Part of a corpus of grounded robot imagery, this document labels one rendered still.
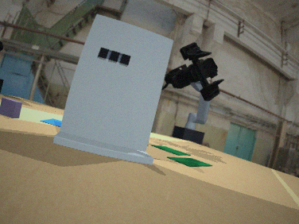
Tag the purple cube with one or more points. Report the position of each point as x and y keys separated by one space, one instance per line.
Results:
x=10 y=108

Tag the blue square mat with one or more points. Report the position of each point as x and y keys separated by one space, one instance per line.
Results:
x=53 y=122

